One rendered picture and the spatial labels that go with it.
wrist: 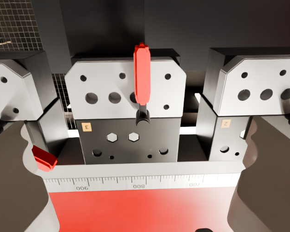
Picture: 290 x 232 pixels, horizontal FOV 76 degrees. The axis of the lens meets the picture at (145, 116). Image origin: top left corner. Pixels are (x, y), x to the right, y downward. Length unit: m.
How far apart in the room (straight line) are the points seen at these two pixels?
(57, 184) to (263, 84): 0.35
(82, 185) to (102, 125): 0.13
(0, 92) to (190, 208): 0.37
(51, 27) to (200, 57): 0.58
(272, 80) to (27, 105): 0.32
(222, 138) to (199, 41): 0.56
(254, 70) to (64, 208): 0.39
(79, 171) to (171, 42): 0.60
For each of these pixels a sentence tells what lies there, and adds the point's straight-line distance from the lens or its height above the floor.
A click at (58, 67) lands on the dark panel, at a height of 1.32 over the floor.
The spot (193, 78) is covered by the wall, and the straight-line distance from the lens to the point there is 6.56.
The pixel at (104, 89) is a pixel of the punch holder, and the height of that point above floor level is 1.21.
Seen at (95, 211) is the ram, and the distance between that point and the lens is 0.41.
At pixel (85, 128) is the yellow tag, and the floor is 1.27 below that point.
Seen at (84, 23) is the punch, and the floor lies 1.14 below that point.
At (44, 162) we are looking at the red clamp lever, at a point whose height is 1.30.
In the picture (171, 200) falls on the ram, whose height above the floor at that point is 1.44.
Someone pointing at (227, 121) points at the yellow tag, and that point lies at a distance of 0.29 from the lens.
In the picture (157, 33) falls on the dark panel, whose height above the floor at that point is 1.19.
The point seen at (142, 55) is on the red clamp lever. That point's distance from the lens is 0.19.
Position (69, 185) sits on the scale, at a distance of 0.37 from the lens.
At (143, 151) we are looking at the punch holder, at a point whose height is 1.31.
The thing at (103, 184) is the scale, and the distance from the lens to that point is 0.35.
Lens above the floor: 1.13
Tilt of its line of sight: 29 degrees up
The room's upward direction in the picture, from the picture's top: 179 degrees clockwise
